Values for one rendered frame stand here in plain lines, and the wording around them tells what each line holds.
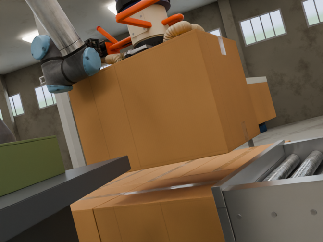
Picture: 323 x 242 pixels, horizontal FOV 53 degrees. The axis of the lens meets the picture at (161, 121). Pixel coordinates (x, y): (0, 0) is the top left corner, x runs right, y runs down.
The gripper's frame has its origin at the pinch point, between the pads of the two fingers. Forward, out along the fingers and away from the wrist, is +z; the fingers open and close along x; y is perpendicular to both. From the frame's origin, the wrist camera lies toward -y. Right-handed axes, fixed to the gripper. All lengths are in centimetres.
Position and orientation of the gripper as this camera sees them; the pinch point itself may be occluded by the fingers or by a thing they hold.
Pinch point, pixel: (103, 54)
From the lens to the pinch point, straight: 155.4
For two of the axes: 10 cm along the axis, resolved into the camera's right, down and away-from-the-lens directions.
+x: -2.5, -9.7, 0.3
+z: 5.5, -1.2, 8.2
